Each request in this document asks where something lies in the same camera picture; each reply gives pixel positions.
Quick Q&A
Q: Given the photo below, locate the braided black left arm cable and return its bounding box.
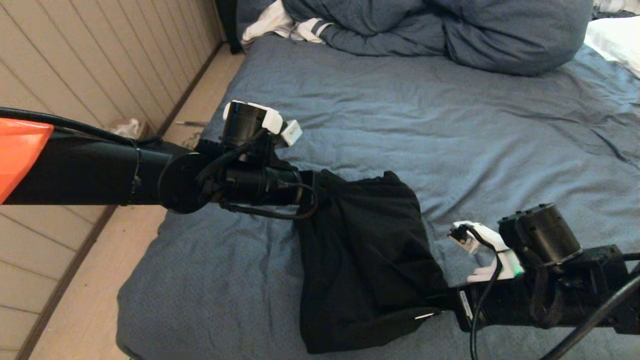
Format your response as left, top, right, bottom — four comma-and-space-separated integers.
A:
0, 107, 166, 201

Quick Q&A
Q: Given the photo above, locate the blue crumpled duvet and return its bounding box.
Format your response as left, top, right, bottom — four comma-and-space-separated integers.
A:
237, 0, 594, 77

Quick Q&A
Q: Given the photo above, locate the white striped garment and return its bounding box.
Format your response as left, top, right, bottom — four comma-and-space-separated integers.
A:
241, 0, 334, 45

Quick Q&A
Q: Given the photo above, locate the black moon print t-shirt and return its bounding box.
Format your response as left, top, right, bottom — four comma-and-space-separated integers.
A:
295, 169, 458, 355

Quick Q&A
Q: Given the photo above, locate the white left wrist camera on bracket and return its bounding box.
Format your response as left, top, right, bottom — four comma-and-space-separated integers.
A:
281, 120, 304, 147

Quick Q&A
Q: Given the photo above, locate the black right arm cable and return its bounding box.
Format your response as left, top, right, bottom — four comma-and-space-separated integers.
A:
450, 224, 640, 360

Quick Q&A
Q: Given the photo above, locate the dark bedside furniture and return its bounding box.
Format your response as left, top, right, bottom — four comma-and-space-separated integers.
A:
216, 0, 246, 55

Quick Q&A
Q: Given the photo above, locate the crumpled plastic bin bag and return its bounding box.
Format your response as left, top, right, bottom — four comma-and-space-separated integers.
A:
111, 118, 141, 137

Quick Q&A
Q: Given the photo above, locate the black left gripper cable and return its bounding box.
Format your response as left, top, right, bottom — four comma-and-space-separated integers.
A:
219, 182, 319, 221

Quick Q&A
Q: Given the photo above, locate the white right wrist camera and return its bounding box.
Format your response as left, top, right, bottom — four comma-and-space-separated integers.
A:
447, 221, 526, 283

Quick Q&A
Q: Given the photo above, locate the brown trash bin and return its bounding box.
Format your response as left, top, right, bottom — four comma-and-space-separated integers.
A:
107, 118, 153, 140

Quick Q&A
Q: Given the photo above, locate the white pillow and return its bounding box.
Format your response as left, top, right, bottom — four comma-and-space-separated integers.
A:
584, 16, 640, 79

